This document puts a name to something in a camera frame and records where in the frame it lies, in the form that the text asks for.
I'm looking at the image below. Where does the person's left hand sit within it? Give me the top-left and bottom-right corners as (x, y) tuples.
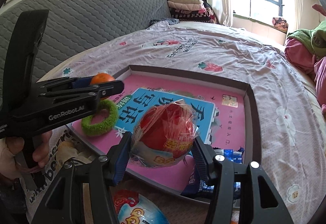
(0, 129), (53, 181)

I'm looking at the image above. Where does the large orange mandarin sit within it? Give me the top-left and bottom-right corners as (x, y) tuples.
(89, 73), (115, 100)

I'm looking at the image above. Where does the grey shallow cardboard box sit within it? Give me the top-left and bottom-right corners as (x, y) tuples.
(66, 64), (262, 205)

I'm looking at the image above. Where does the stack of folded blankets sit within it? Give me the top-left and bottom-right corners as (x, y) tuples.
(167, 0), (219, 24)

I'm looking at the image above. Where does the blue snack packet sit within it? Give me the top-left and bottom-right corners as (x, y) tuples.
(182, 141), (245, 202)

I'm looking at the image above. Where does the beige organza scrunchie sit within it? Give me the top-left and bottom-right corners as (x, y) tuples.
(56, 140), (95, 168)

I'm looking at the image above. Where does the red white snack bag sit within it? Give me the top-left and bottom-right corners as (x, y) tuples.
(130, 99), (199, 168)

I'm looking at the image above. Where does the green blanket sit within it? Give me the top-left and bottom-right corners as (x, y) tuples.
(287, 20), (326, 59)

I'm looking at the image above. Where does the green fuzzy ring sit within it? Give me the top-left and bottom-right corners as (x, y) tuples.
(80, 99), (119, 137)

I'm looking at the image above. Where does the pink quilt pile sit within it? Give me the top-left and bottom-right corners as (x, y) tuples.
(285, 38), (325, 117)

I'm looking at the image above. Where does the dark cloth by headboard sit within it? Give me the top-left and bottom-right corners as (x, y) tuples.
(150, 18), (180, 26)

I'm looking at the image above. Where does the red blue snack bag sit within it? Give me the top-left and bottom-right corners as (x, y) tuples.
(113, 190), (169, 224)

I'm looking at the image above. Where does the grey quilted headboard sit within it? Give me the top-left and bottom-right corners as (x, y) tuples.
(0, 0), (172, 87)

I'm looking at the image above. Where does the pink strawberry bedsheet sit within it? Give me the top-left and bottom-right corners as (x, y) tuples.
(20, 21), (326, 224)

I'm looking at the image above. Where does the patterned bag on sill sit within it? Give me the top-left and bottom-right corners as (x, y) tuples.
(272, 17), (289, 32)

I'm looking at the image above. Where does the pink quilted pillow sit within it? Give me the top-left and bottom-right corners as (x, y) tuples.
(312, 3), (326, 17)

